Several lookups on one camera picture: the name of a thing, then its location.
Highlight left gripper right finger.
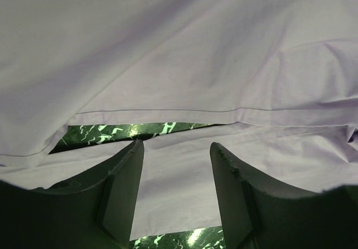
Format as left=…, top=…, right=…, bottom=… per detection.
left=210, top=143, right=357, bottom=248

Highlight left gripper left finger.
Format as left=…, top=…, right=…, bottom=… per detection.
left=1, top=140, right=144, bottom=248

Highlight purple trousers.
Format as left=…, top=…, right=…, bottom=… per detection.
left=1, top=0, right=357, bottom=238

